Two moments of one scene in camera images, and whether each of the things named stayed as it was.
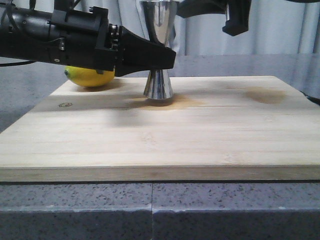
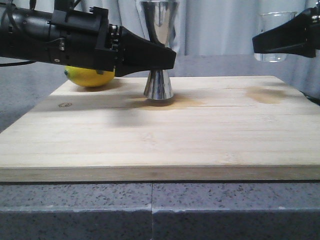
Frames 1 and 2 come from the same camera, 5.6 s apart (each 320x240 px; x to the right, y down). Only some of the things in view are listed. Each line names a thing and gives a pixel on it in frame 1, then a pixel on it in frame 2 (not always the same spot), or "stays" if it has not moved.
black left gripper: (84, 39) stays
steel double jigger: (158, 18) stays
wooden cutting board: (213, 129) stays
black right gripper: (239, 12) to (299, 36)
